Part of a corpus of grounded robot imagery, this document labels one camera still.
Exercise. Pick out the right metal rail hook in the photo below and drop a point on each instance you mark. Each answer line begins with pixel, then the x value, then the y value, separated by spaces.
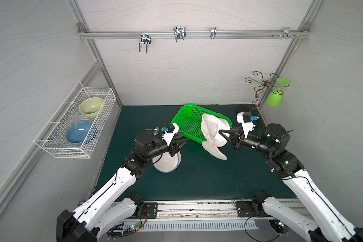
pixel 286 34

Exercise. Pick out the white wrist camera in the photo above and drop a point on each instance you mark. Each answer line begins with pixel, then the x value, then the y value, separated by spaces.
pixel 168 132
pixel 247 120

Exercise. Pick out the small flat metal hook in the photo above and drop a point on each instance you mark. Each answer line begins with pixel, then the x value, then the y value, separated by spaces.
pixel 213 33

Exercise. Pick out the looped metal hook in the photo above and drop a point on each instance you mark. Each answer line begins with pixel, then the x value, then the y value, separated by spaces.
pixel 179 33

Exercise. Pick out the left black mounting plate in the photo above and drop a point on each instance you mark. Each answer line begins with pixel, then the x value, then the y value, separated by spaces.
pixel 146 210

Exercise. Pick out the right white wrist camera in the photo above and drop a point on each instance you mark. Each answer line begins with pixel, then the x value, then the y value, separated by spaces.
pixel 247 120

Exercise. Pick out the white slotted cable duct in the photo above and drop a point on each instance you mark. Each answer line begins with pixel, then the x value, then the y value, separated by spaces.
pixel 199 226

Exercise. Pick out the bronze cup tree stand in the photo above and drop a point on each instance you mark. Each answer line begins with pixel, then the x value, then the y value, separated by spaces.
pixel 261 87

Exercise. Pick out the double prong metal hook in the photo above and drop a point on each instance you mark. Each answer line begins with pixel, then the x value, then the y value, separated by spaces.
pixel 145 40

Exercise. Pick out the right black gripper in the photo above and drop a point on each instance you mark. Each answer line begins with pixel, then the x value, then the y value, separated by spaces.
pixel 236 140

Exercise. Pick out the aluminium top rail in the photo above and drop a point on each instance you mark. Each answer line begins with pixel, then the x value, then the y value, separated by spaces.
pixel 191 34

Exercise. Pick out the green plastic wine glass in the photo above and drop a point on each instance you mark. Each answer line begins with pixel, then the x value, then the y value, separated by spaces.
pixel 275 97

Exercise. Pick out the blue bowl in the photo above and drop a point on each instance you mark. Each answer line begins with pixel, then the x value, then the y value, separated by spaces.
pixel 81 133

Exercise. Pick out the round floor cable port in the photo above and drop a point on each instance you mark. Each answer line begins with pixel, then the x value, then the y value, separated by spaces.
pixel 279 227

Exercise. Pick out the black mounting plate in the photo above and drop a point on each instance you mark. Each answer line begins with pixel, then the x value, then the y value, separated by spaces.
pixel 250 209
pixel 146 210

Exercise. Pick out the light green bowl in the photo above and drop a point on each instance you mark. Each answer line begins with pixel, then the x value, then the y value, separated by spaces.
pixel 92 107

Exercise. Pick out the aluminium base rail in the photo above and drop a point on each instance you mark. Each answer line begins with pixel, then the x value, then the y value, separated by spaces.
pixel 199 208

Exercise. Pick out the metal spoon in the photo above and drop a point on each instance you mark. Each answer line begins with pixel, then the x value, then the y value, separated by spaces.
pixel 156 131

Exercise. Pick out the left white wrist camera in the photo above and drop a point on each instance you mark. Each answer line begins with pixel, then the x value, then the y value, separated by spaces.
pixel 168 132

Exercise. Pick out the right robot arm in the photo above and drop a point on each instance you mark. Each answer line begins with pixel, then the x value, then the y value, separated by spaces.
pixel 327 223

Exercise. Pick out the green plastic basket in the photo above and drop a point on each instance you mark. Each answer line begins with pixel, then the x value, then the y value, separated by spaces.
pixel 189 119

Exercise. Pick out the white wire wall basket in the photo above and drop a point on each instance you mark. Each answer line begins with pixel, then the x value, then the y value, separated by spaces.
pixel 52 138

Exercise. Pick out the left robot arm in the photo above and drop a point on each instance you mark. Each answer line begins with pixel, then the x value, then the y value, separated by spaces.
pixel 147 146

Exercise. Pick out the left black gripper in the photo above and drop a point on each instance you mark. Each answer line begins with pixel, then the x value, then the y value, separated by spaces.
pixel 174 147

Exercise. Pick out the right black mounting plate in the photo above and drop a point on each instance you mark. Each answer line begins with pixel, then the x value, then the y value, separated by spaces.
pixel 250 209

